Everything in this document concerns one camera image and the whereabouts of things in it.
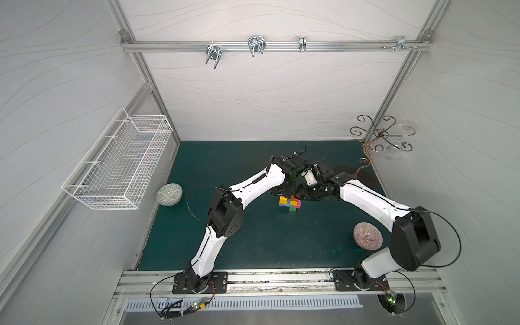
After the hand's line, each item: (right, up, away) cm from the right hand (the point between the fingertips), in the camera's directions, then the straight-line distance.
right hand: (300, 197), depth 87 cm
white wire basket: (-67, +12, -19) cm, 70 cm away
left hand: (-6, +1, -1) cm, 6 cm away
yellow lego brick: (-7, -1, -1) cm, 8 cm away
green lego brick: (-2, -6, +3) cm, 7 cm away
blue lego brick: (-5, -3, +1) cm, 6 cm away
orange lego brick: (-4, 0, -3) cm, 4 cm away
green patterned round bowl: (-62, 0, +9) cm, 62 cm away
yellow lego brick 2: (-3, -3, +1) cm, 4 cm away
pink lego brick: (0, -3, +1) cm, 4 cm away
